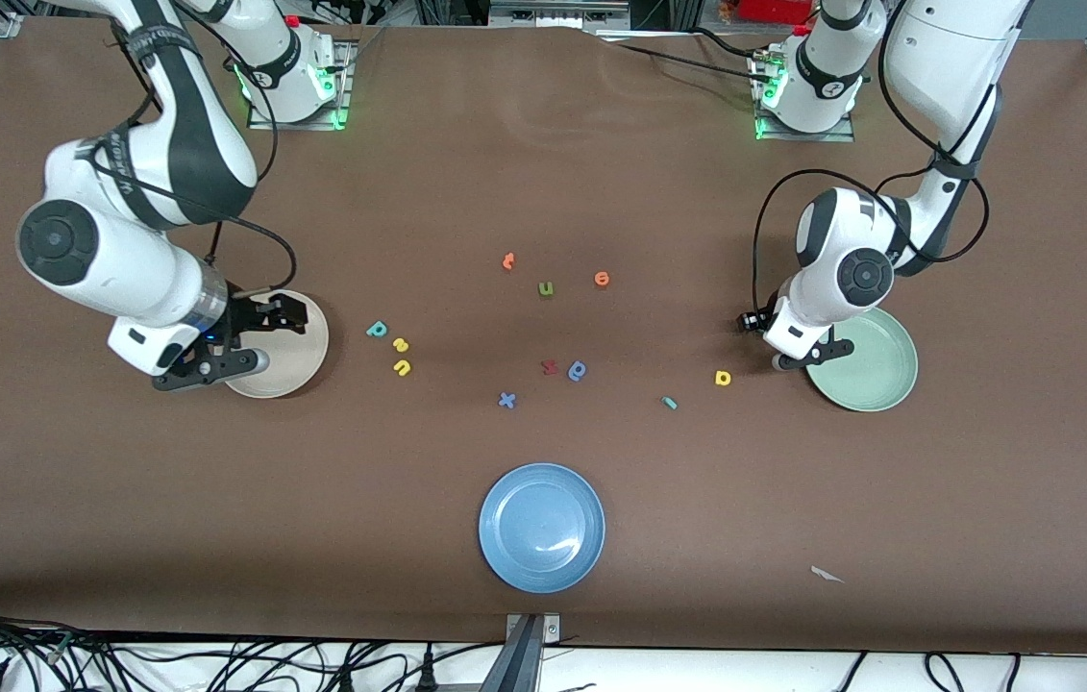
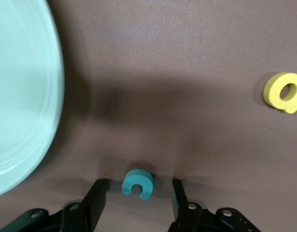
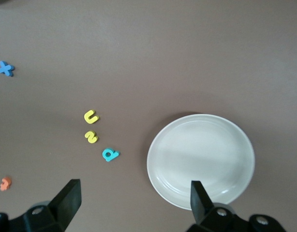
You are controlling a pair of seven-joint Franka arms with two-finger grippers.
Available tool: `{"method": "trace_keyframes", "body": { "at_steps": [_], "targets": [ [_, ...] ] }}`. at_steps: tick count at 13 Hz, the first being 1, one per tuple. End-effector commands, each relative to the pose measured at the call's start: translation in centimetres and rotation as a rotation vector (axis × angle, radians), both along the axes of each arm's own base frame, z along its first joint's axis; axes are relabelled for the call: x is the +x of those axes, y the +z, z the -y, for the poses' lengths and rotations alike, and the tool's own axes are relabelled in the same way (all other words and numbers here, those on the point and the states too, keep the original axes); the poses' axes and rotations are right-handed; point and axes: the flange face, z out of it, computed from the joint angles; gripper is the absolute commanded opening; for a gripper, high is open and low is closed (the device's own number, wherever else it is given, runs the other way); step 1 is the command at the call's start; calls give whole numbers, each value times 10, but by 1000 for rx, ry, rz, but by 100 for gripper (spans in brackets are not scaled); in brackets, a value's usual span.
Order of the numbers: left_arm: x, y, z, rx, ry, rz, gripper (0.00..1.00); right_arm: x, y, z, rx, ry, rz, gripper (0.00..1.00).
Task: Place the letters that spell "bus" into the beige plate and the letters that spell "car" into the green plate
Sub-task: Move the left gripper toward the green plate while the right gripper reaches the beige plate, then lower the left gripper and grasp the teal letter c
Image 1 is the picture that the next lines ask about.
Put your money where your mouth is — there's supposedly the beige brown plate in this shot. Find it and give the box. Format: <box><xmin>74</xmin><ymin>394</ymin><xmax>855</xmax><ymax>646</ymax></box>
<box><xmin>221</xmin><ymin>289</ymin><xmax>331</xmax><ymax>400</ymax></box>

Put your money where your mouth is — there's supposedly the green plate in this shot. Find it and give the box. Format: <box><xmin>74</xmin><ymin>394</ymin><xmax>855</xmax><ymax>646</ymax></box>
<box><xmin>807</xmin><ymin>306</ymin><xmax>920</xmax><ymax>413</ymax></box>

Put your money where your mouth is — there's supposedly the blue plate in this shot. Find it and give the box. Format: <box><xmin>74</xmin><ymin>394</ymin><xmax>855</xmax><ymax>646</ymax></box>
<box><xmin>478</xmin><ymin>462</ymin><xmax>606</xmax><ymax>594</ymax></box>

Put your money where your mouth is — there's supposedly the red box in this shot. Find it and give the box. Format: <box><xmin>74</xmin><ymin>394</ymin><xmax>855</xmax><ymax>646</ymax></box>
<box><xmin>735</xmin><ymin>0</ymin><xmax>818</xmax><ymax>25</ymax></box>

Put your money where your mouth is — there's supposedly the grey power strip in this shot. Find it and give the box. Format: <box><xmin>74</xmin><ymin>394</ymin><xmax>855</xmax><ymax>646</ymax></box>
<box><xmin>488</xmin><ymin>0</ymin><xmax>630</xmax><ymax>30</ymax></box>

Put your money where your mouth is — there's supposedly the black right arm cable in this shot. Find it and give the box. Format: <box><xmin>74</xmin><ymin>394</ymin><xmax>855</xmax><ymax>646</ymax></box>
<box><xmin>86</xmin><ymin>0</ymin><xmax>299</xmax><ymax>294</ymax></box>

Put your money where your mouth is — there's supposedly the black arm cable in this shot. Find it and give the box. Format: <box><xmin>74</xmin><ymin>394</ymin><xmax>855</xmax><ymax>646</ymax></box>
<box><xmin>86</xmin><ymin>0</ymin><xmax>299</xmax><ymax>294</ymax></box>
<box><xmin>753</xmin><ymin>0</ymin><xmax>991</xmax><ymax>328</ymax></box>

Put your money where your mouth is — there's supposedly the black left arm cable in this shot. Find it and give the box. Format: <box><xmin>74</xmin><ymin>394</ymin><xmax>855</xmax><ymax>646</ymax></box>
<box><xmin>753</xmin><ymin>0</ymin><xmax>991</xmax><ymax>328</ymax></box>

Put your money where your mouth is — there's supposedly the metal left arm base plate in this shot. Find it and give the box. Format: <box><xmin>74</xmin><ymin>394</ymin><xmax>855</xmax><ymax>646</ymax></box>
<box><xmin>753</xmin><ymin>53</ymin><xmax>856</xmax><ymax>143</ymax></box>

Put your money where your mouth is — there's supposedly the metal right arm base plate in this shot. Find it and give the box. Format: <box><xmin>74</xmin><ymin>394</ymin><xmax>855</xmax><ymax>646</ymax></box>
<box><xmin>248</xmin><ymin>38</ymin><xmax>352</xmax><ymax>131</ymax></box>

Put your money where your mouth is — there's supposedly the black cable on table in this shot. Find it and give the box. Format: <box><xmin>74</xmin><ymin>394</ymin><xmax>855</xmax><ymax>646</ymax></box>
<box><xmin>612</xmin><ymin>42</ymin><xmax>765</xmax><ymax>76</ymax></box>
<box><xmin>692</xmin><ymin>27</ymin><xmax>775</xmax><ymax>61</ymax></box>

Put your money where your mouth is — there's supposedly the metal table edge bracket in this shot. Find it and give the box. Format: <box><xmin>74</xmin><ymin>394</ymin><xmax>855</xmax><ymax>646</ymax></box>
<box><xmin>479</xmin><ymin>613</ymin><xmax>563</xmax><ymax>692</ymax></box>

